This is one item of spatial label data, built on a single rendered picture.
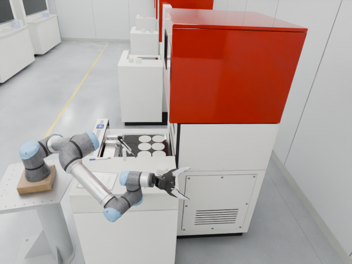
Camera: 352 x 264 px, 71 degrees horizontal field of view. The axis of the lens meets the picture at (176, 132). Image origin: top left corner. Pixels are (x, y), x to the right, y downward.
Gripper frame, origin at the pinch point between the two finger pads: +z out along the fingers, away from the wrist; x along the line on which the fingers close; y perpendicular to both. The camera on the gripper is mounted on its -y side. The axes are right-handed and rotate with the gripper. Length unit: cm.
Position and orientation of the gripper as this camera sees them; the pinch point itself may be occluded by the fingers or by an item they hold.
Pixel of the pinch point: (190, 183)
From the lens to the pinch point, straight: 118.8
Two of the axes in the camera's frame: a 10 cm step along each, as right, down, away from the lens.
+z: 9.8, 0.4, -1.9
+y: 1.8, 0.8, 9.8
